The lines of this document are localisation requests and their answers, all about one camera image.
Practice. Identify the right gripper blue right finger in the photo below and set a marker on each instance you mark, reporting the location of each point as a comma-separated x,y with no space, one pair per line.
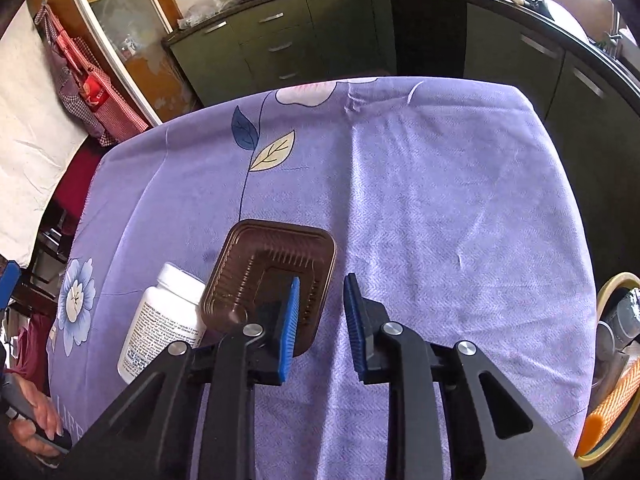
364,318

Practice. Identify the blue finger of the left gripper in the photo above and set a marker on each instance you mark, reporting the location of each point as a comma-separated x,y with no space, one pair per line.
9,278

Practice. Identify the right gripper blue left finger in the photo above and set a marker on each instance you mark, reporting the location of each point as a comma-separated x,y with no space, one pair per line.
277,313

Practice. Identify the brown plastic tray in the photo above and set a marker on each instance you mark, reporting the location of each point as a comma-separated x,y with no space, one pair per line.
257,258

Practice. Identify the white pill bottle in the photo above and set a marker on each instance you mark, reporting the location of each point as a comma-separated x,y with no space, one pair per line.
167,312

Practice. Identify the yellow rimmed trash bin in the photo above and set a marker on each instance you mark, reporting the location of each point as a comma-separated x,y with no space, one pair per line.
606,376

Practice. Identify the kitchen faucet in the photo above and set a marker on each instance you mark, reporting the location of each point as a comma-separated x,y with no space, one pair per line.
613,37

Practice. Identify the person's left hand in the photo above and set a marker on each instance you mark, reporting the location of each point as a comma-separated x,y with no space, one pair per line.
46,418

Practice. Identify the purple floral tablecloth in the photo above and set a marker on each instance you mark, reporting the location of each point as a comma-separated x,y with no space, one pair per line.
447,200

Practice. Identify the red checked apron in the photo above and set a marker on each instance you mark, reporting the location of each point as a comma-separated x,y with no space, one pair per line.
85,91

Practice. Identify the wooden cutting board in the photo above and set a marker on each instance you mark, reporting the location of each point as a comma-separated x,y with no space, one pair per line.
600,11

